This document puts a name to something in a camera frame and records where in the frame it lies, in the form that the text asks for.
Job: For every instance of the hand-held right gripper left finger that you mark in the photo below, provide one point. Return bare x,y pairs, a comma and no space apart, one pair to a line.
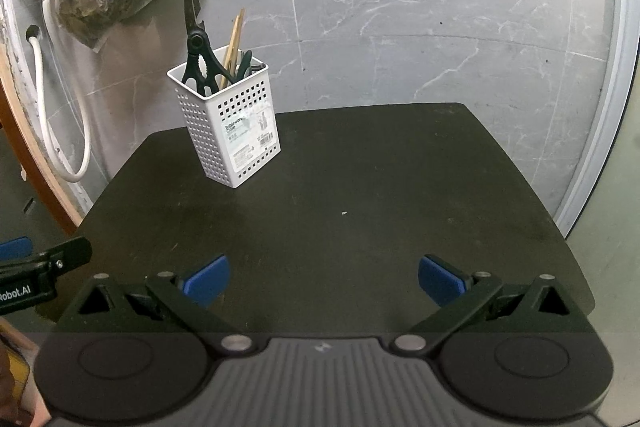
206,282

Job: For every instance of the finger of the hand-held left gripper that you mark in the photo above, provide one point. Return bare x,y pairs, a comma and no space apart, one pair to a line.
70,254
15,248

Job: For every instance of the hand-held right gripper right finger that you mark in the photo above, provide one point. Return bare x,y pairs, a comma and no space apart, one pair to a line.
442,282

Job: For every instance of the white perforated utensil holder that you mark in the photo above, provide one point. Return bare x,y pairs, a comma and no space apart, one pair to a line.
245,134

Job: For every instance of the wooden chopstick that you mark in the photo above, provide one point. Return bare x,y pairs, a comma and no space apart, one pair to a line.
232,42
237,32

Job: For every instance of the yellow object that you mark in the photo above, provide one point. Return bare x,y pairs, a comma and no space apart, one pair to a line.
12,367

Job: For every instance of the wooden door frame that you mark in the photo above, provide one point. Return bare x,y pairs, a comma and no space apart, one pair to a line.
30,147

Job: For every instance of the light grey door frame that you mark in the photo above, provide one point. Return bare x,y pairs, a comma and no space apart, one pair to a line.
610,107

